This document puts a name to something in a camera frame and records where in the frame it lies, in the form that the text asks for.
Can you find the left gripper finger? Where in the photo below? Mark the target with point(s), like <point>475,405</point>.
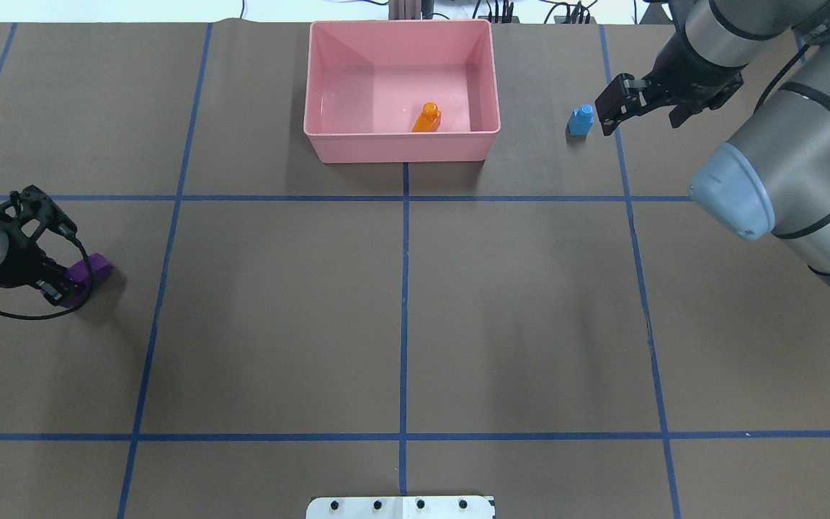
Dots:
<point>63,291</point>

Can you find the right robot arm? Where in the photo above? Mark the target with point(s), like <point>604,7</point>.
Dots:
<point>772,176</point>

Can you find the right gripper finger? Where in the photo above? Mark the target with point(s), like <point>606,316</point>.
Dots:
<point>619,89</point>
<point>615,113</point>

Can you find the orange toy block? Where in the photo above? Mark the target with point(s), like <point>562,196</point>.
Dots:
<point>429,119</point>

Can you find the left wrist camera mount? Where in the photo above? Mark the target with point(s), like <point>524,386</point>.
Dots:
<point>31,212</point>

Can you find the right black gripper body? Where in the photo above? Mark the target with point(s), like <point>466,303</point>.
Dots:
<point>668,74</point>

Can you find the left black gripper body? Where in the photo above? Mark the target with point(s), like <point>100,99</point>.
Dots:
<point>24,262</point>

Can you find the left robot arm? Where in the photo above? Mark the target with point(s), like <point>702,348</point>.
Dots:
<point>4,243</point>

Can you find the pink plastic box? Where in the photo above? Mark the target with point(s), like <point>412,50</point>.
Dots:
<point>368,80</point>

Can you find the purple toy block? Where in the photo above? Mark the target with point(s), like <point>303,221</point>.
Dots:
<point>94,271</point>

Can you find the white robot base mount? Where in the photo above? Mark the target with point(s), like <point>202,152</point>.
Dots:
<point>427,506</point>

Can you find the small blue toy block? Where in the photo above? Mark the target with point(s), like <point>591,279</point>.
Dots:
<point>581,121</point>

